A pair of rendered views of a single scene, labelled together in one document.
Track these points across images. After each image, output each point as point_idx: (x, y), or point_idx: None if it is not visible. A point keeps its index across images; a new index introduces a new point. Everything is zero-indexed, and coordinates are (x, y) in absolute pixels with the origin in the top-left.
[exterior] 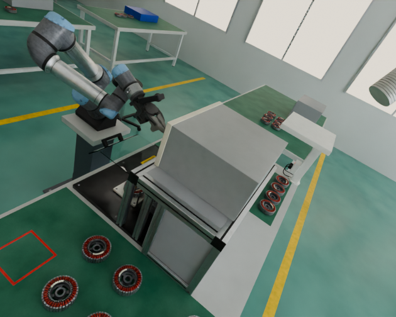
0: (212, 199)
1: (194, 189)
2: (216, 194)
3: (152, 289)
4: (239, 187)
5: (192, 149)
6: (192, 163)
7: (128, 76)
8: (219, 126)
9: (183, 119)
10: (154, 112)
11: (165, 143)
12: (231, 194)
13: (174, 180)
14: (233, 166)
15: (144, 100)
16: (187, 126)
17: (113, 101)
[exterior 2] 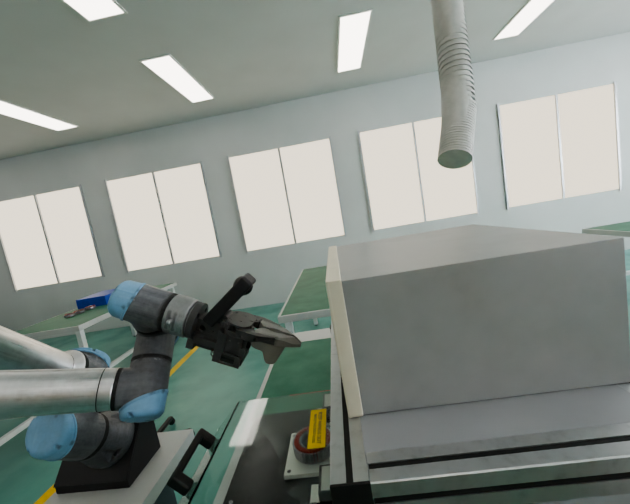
0: (549, 373)
1: (488, 388)
2: (548, 350)
3: None
4: (590, 285)
5: (423, 295)
6: (445, 327)
7: (154, 292)
8: (389, 250)
9: (337, 268)
10: (252, 321)
11: (348, 338)
12: (581, 319)
13: (430, 412)
14: (544, 250)
15: (218, 310)
16: (362, 270)
17: (144, 372)
